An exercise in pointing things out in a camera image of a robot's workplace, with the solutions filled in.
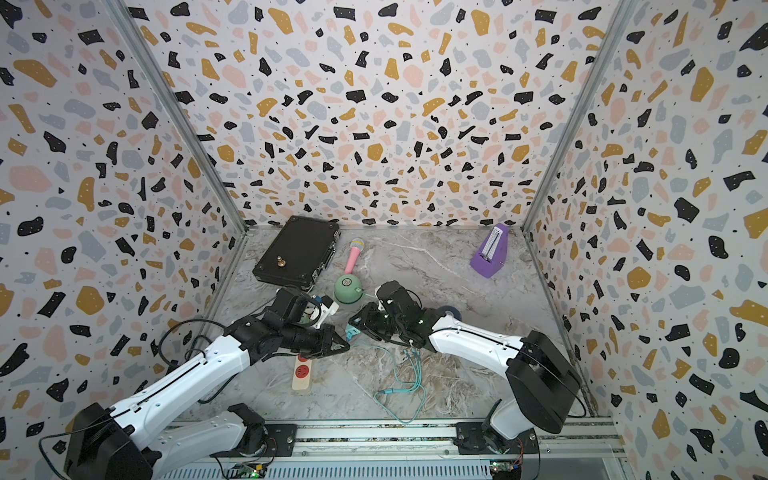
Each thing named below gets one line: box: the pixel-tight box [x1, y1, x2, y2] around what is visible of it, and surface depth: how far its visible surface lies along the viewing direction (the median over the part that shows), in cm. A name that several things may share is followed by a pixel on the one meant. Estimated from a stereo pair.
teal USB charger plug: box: [345, 324, 361, 342], surface depth 78 cm
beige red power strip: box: [292, 354, 312, 391], surface depth 84 cm
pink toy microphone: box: [344, 238, 365, 275], surface depth 112 cm
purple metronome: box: [470, 223, 509, 279], surface depth 105 cm
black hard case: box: [252, 216, 341, 291], surface depth 110 cm
